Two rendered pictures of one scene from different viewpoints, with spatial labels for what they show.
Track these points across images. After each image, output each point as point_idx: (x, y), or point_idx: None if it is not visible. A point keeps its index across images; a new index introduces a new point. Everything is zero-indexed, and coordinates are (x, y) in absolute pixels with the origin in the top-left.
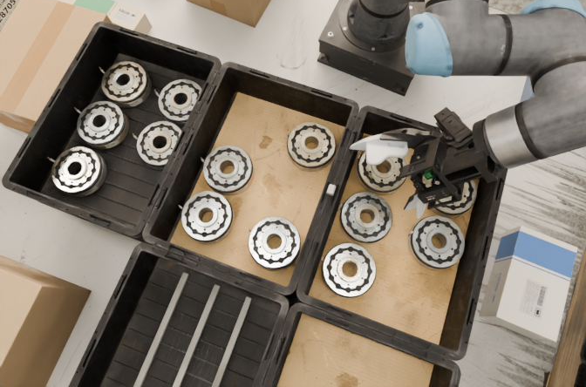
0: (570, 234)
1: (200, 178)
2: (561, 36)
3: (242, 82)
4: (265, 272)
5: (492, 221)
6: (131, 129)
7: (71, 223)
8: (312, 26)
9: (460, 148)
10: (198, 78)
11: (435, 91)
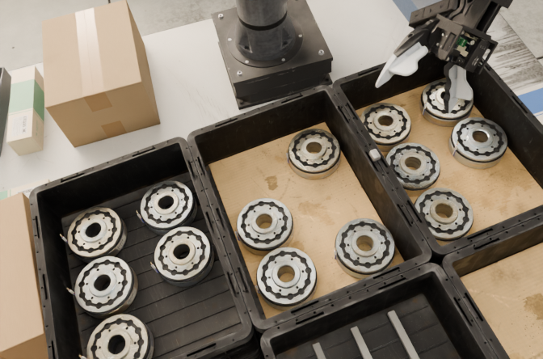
0: (539, 82)
1: (244, 256)
2: None
3: (212, 146)
4: None
5: (503, 85)
6: (136, 271)
7: None
8: (209, 89)
9: (464, 9)
10: (162, 181)
11: (350, 64)
